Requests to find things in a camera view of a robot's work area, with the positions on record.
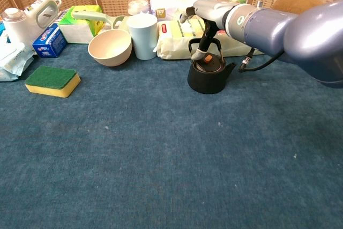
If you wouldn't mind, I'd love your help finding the white tissue pack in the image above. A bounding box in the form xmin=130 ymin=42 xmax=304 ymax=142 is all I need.
xmin=149 ymin=0 xmax=218 ymax=22

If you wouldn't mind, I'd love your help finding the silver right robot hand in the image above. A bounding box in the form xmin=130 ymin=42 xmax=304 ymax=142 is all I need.
xmin=179 ymin=0 xmax=239 ymax=61

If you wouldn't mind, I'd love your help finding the beige bowl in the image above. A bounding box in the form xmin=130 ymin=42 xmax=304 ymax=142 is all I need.
xmin=87 ymin=29 xmax=133 ymax=68

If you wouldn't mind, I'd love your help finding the pack of yellow sponges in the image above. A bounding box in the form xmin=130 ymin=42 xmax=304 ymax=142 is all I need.
xmin=153 ymin=17 xmax=265 ymax=60

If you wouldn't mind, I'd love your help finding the small white jar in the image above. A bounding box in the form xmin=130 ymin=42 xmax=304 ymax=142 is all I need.
xmin=127 ymin=0 xmax=150 ymax=16

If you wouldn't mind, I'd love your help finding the black lid with orange knob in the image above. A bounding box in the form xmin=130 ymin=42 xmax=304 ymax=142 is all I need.
xmin=193 ymin=54 xmax=222 ymax=72

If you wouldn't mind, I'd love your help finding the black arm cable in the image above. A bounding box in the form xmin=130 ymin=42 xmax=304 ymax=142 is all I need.
xmin=238 ymin=47 xmax=285 ymax=73

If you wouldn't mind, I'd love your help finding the white handheld appliance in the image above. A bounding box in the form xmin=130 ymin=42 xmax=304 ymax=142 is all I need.
xmin=1 ymin=0 xmax=62 ymax=50

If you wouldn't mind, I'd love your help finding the black cast iron teapot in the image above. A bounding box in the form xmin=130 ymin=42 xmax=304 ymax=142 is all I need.
xmin=187 ymin=38 xmax=238 ymax=95

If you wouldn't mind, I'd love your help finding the blue table cloth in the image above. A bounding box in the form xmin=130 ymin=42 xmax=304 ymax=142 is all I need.
xmin=0 ymin=18 xmax=343 ymax=229

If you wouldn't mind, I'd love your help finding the green tissue box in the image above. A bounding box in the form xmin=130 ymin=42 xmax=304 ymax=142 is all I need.
xmin=57 ymin=5 xmax=104 ymax=45

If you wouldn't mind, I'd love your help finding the light blue cup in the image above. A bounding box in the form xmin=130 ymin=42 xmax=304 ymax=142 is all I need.
xmin=126 ymin=13 xmax=159 ymax=61

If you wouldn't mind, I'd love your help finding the wet wipes pack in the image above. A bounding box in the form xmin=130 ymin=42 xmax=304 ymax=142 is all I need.
xmin=0 ymin=41 xmax=35 ymax=82

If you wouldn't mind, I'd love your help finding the green and yellow sponge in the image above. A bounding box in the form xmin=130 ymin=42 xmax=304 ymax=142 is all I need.
xmin=24 ymin=65 xmax=81 ymax=99

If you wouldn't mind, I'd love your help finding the pale green handled cup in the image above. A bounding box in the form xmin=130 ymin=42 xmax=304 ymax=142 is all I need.
xmin=71 ymin=11 xmax=129 ymax=32

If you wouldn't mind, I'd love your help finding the blue toothpaste box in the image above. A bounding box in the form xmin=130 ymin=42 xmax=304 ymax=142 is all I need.
xmin=32 ymin=22 xmax=68 ymax=58

